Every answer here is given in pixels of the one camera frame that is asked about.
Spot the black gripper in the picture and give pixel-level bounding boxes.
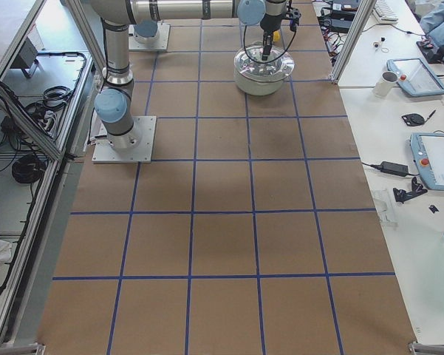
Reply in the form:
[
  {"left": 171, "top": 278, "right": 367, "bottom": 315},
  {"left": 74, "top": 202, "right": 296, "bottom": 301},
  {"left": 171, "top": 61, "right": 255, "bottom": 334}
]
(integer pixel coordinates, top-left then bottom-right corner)
[
  {"left": 260, "top": 0, "right": 287, "bottom": 61},
  {"left": 286, "top": 7, "right": 301, "bottom": 23}
]

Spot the yellow toy corn cob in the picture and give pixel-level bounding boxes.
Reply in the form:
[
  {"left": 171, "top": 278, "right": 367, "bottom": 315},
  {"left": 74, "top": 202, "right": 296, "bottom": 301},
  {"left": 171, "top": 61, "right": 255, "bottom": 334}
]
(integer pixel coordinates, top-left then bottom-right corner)
[{"left": 273, "top": 31, "right": 281, "bottom": 42}]

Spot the glass pot lid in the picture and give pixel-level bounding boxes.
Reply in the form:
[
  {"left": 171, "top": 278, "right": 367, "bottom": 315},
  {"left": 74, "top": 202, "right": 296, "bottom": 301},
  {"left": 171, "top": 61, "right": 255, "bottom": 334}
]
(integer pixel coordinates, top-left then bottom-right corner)
[{"left": 234, "top": 44, "right": 295, "bottom": 81}]

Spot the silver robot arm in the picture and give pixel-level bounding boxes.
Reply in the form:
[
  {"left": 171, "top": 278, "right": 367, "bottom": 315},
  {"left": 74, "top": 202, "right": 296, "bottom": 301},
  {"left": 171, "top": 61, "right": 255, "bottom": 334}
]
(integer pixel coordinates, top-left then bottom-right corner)
[
  {"left": 134, "top": 1, "right": 301, "bottom": 44},
  {"left": 129, "top": 18, "right": 296, "bottom": 161}
]

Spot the mint green cooking pot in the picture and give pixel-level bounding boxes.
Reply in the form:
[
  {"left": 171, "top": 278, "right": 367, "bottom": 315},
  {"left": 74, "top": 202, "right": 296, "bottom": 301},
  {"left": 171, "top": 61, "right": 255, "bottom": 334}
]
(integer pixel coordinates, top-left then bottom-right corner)
[{"left": 233, "top": 47, "right": 296, "bottom": 97}]

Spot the black power brick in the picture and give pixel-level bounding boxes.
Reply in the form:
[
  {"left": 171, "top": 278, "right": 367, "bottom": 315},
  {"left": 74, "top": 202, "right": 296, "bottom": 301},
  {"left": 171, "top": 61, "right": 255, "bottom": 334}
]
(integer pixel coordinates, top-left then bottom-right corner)
[{"left": 329, "top": 18, "right": 353, "bottom": 33}]

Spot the white mug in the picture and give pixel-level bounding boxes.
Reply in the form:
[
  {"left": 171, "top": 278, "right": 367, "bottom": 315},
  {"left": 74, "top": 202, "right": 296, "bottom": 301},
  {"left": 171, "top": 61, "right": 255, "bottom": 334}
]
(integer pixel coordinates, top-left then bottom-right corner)
[{"left": 372, "top": 71, "right": 398, "bottom": 98}]

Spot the blue teach pendant far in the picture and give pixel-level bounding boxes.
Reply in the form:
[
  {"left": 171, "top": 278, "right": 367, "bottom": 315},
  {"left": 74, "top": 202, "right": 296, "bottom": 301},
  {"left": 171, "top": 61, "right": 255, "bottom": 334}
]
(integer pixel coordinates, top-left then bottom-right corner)
[{"left": 386, "top": 58, "right": 444, "bottom": 97}]

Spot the blue teach pendant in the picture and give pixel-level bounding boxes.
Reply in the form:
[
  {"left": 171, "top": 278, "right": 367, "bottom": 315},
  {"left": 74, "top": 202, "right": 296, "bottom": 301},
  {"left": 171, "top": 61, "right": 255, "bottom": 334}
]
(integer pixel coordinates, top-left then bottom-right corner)
[
  {"left": 386, "top": 58, "right": 444, "bottom": 97},
  {"left": 410, "top": 132, "right": 444, "bottom": 191}
]

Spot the black power adapter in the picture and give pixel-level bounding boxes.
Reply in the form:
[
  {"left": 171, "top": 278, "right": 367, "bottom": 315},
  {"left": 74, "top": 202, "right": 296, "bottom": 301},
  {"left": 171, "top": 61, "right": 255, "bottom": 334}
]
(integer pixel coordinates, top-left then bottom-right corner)
[{"left": 380, "top": 161, "right": 409, "bottom": 177}]

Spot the brown gridded table mat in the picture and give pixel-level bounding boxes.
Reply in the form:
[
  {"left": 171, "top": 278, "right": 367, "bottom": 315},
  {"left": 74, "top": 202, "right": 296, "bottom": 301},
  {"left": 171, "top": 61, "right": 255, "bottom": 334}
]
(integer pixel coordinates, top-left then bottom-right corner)
[{"left": 38, "top": 1, "right": 414, "bottom": 354}]

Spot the blue teach pendant near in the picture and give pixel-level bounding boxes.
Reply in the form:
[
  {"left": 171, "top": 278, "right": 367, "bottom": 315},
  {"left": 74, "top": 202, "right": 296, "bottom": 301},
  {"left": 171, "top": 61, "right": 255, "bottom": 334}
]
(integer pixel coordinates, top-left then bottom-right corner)
[{"left": 410, "top": 132, "right": 444, "bottom": 191}]

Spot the aluminium frame post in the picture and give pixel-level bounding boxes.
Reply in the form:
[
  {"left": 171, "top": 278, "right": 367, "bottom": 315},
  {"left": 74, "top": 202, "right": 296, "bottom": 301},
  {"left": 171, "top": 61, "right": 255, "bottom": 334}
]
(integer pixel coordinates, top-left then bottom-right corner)
[{"left": 329, "top": 0, "right": 375, "bottom": 84}]

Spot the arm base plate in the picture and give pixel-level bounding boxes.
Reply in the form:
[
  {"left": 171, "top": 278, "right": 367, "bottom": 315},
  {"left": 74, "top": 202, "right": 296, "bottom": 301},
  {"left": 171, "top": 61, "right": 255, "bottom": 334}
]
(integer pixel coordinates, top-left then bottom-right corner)
[
  {"left": 92, "top": 116, "right": 157, "bottom": 163},
  {"left": 129, "top": 22, "right": 171, "bottom": 52}
]

